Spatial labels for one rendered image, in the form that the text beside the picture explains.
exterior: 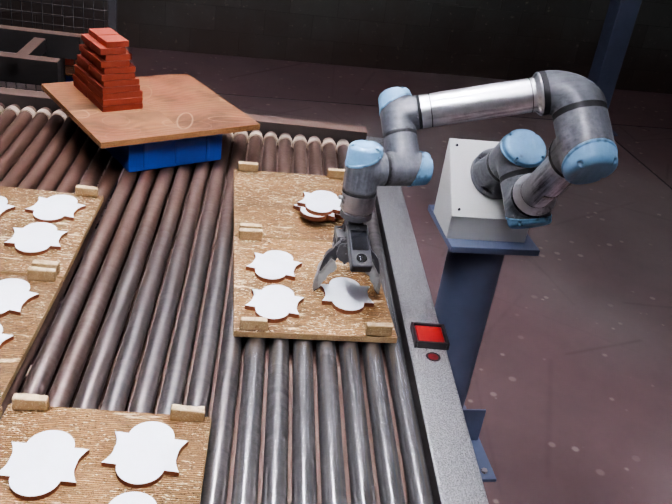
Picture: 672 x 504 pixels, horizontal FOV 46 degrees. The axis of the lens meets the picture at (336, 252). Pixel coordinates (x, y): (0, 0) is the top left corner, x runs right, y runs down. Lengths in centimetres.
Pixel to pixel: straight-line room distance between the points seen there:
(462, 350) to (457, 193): 54
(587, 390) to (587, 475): 50
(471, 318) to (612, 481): 86
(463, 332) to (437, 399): 92
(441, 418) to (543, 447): 150
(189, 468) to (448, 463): 46
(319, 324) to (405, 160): 40
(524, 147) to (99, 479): 136
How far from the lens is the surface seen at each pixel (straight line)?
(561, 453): 304
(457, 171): 232
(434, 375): 166
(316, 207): 209
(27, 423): 146
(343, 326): 171
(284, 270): 186
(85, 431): 143
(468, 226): 230
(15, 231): 200
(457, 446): 151
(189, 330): 169
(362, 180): 167
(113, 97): 246
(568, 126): 176
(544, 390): 331
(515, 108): 179
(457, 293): 244
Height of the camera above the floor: 190
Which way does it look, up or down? 29 degrees down
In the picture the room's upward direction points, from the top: 8 degrees clockwise
